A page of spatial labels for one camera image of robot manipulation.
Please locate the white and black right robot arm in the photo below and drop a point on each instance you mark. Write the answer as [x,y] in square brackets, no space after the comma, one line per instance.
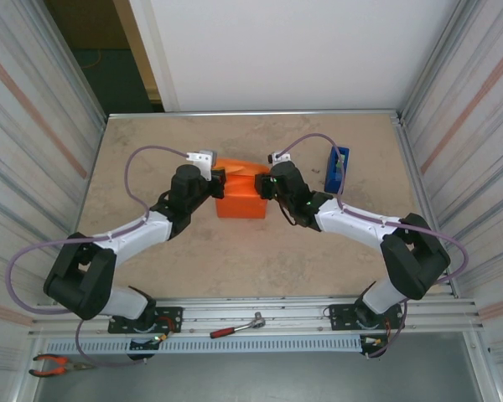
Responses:
[415,259]

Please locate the black electronics box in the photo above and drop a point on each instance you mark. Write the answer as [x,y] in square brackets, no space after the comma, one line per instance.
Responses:
[140,346]
[371,348]

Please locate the blue tape dispenser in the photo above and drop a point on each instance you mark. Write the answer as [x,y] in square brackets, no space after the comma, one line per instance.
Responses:
[330,180]

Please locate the green tape roll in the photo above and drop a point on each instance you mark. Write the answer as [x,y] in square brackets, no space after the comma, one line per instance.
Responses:
[339,164]

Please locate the striped translucent side panel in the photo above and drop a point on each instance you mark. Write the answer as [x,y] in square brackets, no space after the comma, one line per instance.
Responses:
[486,146]
[17,146]

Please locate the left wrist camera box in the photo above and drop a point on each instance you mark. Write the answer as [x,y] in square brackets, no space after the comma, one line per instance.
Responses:
[199,157]

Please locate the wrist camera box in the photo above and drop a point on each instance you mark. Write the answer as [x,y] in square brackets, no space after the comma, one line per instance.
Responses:
[199,157]
[281,157]

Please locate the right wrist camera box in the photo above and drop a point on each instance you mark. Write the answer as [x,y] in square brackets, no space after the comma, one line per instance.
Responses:
[281,157]

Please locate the thin aluminium table edge rail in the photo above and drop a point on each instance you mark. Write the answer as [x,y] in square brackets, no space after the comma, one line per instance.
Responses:
[255,113]

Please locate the aluminium side rail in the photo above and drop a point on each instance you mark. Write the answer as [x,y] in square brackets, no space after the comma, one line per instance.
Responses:
[406,146]

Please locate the wide aluminium mounting rail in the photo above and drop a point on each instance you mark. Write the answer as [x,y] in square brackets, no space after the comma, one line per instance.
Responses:
[297,314]

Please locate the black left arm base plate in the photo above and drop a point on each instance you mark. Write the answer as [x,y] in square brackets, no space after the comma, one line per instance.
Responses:
[172,314]

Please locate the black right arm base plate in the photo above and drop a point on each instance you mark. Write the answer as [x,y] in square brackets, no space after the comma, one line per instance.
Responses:
[343,314]

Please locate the aluminium frame post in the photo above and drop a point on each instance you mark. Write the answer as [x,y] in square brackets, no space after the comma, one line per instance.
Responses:
[69,71]
[437,54]

